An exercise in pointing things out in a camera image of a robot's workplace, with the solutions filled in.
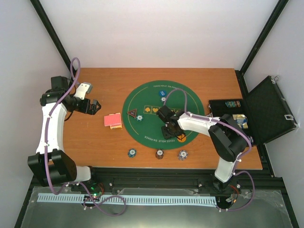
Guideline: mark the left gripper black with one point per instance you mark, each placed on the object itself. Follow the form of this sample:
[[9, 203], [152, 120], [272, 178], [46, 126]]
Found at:
[[92, 110]]

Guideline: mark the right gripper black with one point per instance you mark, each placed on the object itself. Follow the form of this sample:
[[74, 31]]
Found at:
[[167, 136]]

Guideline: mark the orange round blind button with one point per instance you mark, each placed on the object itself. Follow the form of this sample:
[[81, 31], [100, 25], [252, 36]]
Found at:
[[181, 138]]

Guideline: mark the blue round blind button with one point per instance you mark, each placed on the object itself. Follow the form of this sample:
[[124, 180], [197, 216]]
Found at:
[[162, 93]]

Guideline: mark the black triangular dealer button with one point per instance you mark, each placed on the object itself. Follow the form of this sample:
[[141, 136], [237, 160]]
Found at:
[[132, 113]]

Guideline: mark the teal poker chip stack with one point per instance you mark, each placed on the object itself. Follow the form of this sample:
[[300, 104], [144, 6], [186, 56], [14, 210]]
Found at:
[[132, 153]]

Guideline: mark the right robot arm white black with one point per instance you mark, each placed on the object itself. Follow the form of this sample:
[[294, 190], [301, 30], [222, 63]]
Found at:
[[229, 140]]

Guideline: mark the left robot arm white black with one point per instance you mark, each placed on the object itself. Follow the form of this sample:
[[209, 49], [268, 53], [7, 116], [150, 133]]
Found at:
[[50, 162]]

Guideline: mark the red playing card deck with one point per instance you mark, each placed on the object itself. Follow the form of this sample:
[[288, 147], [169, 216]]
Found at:
[[112, 119]]

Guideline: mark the brown poker chip stack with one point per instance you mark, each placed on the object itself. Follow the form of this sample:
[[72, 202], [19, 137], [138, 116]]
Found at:
[[159, 154]]

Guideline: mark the blue white chip stack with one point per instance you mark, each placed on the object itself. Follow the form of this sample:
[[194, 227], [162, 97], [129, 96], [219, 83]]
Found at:
[[182, 155]]

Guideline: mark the orange card box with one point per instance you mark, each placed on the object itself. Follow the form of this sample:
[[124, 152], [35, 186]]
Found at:
[[115, 126]]

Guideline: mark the round green poker mat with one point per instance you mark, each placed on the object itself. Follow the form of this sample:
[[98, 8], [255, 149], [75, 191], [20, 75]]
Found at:
[[150, 113]]

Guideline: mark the chips row in case top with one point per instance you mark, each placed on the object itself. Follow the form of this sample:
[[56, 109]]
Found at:
[[233, 104]]

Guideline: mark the blue white chips in case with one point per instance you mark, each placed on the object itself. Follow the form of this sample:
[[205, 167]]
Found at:
[[241, 120]]

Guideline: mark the black poker case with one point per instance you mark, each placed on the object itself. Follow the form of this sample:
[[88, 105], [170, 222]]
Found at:
[[268, 114]]

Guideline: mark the metal front plate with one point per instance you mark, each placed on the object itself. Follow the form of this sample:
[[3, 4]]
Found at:
[[262, 209]]

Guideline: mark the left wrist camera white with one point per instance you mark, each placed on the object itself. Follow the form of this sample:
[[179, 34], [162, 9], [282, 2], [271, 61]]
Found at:
[[83, 89]]

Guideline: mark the left black frame post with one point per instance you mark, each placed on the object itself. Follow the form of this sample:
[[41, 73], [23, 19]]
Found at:
[[51, 31]]

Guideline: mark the black frame post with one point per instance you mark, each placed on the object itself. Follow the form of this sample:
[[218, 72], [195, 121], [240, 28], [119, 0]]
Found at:
[[51, 31], [274, 16]]

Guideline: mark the light blue cable duct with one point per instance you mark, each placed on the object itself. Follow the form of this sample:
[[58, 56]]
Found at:
[[131, 200]]

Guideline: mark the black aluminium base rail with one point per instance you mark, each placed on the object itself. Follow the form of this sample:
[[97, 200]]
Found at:
[[114, 180]]

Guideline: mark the right black frame post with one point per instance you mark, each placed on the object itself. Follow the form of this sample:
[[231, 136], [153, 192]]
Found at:
[[274, 16]]

